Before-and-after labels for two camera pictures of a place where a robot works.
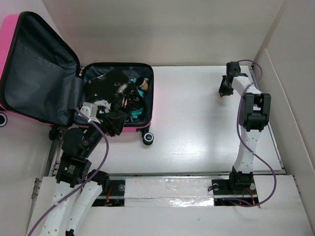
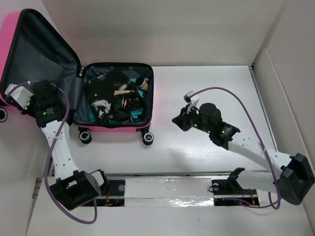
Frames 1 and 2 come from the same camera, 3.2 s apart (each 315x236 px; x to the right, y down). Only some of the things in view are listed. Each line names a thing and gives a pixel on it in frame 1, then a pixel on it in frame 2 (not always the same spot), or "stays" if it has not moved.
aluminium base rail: (172, 190) stays
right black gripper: (222, 90) to (181, 120)
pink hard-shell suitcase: (42, 81) stays
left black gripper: (111, 122) to (30, 110)
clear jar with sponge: (145, 85) stays
